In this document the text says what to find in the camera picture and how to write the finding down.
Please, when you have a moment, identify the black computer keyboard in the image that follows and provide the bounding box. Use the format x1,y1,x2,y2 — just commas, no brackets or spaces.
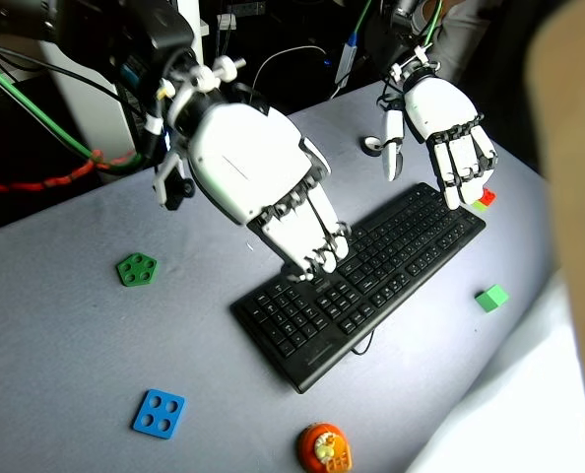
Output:
228,181,487,395

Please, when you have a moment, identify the red braided cable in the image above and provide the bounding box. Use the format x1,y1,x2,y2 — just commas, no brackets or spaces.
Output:
0,150,137,193

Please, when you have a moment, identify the white blue cable adapter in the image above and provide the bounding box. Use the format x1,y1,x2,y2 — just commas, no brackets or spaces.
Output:
334,32,361,90

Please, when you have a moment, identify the green pentagon holed block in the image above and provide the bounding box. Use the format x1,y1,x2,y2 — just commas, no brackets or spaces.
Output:
115,251,160,288

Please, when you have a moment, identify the tan board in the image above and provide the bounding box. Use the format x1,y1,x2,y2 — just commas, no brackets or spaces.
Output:
526,0,585,473

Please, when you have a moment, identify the power strip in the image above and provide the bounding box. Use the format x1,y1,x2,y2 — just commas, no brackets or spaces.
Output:
226,1,268,16

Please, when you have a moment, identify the white column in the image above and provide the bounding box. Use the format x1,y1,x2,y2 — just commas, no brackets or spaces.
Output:
38,0,210,159

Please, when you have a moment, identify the orange toy cake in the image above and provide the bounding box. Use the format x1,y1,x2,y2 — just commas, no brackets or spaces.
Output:
295,422,354,473

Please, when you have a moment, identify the black keyboard cable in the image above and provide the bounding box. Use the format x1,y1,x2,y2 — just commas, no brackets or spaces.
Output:
350,328,375,357

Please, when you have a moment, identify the red green toy brick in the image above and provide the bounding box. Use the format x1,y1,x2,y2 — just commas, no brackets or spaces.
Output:
472,188,497,212

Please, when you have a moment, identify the grey table cloth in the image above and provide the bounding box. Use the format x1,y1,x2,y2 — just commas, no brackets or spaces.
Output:
0,81,569,473

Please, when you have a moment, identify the green cube block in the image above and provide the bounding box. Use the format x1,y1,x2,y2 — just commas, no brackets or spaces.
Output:
474,284,510,314

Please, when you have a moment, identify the person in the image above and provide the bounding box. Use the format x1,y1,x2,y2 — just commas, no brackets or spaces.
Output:
439,0,538,88

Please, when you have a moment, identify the black white tape roll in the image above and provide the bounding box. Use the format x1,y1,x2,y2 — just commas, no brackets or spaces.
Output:
360,135,386,158

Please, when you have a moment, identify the blue square four-hole block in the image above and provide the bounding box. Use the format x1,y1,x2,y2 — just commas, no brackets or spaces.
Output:
132,388,187,440

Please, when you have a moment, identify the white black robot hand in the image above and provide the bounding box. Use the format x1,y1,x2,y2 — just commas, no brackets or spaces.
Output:
380,74,499,211
185,101,352,285

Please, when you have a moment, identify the thin white cable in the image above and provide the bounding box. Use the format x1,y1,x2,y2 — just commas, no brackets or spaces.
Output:
250,44,329,100

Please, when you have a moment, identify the thick green cable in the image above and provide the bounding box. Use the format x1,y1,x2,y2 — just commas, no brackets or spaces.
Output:
0,52,142,173

